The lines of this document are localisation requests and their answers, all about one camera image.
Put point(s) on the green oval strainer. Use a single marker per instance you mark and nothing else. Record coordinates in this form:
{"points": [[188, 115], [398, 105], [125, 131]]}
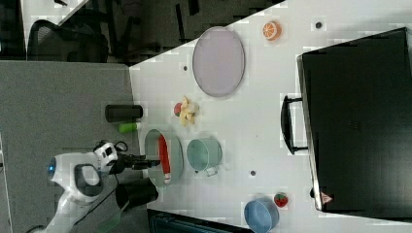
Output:
{"points": [[175, 157]]}

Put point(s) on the strawberry beside banana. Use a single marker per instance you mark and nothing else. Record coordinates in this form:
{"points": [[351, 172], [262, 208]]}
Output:
{"points": [[177, 109]]}

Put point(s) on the red ketchup bottle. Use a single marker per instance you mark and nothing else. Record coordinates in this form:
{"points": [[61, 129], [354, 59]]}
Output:
{"points": [[164, 158]]}

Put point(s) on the red toy strawberry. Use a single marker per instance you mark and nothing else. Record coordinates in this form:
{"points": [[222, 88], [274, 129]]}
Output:
{"points": [[281, 200]]}

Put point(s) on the black office chair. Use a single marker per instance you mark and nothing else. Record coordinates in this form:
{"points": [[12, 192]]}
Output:
{"points": [[66, 43]]}

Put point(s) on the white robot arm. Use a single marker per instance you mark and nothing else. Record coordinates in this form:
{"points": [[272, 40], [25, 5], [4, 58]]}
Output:
{"points": [[81, 175]]}

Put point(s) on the black cylinder upper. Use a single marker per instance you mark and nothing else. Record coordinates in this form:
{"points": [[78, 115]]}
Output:
{"points": [[123, 113]]}

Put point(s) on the green marker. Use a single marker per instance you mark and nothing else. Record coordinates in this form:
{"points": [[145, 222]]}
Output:
{"points": [[129, 127]]}

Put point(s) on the green metal pot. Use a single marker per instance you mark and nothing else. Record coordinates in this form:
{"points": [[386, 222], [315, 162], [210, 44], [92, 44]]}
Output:
{"points": [[205, 155]]}

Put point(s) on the black cylinder lower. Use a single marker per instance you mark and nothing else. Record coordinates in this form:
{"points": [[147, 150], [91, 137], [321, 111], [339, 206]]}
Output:
{"points": [[136, 193]]}

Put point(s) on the peeled toy banana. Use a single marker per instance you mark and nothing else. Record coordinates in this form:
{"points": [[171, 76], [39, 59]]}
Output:
{"points": [[188, 112]]}

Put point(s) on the orange slice toy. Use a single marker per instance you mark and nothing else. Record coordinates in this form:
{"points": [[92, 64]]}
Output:
{"points": [[272, 30]]}

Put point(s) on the black toaster oven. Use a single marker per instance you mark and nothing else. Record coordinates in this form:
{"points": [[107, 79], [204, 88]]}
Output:
{"points": [[356, 101]]}

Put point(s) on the black cylinder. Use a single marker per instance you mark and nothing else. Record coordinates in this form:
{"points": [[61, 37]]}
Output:
{"points": [[123, 113], [136, 193]]}

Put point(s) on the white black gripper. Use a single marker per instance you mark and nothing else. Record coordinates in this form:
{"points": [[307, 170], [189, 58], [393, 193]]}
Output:
{"points": [[111, 158]]}

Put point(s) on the grey round plate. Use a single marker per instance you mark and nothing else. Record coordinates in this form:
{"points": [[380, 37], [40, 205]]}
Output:
{"points": [[218, 62]]}

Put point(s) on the blue bowl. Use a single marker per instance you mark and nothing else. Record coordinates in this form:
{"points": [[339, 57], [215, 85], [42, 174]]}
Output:
{"points": [[261, 215]]}

